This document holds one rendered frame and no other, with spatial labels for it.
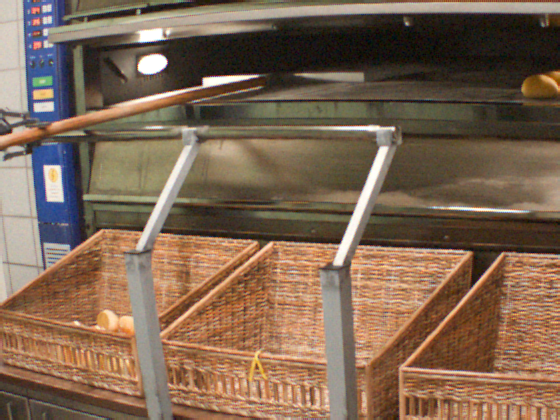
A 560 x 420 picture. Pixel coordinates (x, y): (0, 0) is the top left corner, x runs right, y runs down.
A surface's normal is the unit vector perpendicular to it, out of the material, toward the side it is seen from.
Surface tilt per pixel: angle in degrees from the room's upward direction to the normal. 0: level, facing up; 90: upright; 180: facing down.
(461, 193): 70
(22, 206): 90
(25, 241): 90
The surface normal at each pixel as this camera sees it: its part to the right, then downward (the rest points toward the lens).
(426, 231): -0.58, 0.19
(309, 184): -0.58, -0.15
